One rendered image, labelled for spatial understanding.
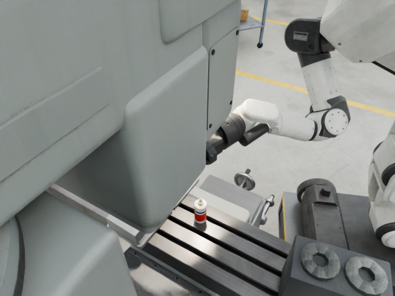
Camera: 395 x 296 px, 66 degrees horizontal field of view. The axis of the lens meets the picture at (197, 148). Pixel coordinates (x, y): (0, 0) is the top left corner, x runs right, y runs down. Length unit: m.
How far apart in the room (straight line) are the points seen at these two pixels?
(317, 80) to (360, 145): 2.05
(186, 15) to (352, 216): 1.41
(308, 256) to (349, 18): 0.57
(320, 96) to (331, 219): 0.73
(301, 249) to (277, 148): 1.94
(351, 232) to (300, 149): 1.31
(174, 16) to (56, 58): 0.15
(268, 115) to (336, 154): 2.00
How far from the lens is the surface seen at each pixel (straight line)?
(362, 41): 0.89
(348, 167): 2.75
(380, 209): 1.39
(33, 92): 0.26
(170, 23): 0.36
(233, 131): 0.82
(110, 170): 0.43
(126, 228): 0.98
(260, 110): 0.87
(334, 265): 0.82
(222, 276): 0.96
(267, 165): 2.55
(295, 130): 0.94
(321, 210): 1.58
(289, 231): 1.70
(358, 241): 1.58
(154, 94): 0.36
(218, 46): 0.53
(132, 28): 0.32
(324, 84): 1.00
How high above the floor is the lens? 1.78
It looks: 42 degrees down
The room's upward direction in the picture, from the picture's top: straight up
